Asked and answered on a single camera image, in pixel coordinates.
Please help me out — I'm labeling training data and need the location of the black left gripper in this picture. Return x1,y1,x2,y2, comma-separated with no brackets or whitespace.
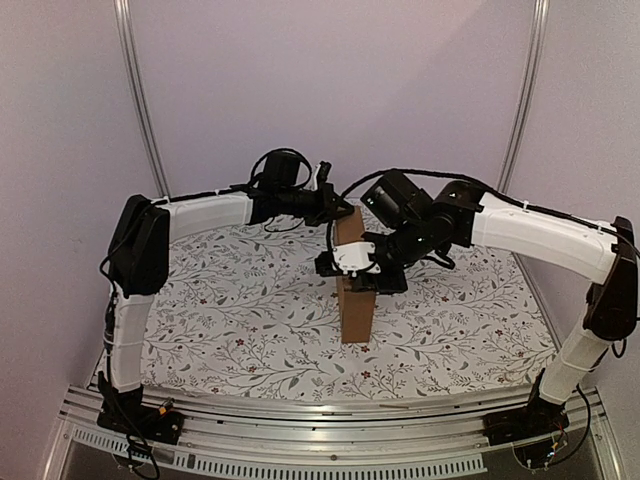
280,184,355,229

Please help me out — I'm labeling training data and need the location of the brown cardboard box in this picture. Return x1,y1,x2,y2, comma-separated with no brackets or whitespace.
334,206,376,344

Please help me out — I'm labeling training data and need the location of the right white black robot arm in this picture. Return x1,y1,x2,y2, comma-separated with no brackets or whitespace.
333,169,639,445

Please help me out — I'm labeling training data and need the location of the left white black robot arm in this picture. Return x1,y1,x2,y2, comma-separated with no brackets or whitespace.
98,148,354,443

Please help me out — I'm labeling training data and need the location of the white floral table cloth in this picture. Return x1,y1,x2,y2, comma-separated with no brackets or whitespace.
140,217,556,402

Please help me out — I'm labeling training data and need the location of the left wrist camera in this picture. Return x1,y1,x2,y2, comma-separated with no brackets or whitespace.
307,161,332,191

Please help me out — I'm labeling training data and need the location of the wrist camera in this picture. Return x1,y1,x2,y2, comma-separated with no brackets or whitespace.
314,241,381,277
307,161,332,191

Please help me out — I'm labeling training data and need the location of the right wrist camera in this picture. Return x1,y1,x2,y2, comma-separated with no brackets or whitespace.
314,241,381,277

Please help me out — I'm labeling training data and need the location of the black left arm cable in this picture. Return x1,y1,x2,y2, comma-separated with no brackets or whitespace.
247,147,311,234

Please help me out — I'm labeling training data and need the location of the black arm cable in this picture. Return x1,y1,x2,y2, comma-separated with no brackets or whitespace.
323,168,631,261
247,147,311,234

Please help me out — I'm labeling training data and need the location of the aluminium front rail frame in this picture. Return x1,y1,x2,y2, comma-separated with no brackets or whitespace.
42,382,626,480

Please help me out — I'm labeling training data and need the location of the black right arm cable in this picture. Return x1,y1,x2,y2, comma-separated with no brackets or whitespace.
323,168,631,261

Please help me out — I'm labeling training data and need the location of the left aluminium corner post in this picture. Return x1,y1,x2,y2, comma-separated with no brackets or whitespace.
113,0,170,196

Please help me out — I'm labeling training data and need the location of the aluminium corner post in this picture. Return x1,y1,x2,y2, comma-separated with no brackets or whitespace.
113,0,170,196
497,0,550,193

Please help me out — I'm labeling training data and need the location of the right aluminium corner post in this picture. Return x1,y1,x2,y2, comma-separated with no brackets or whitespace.
497,0,550,193

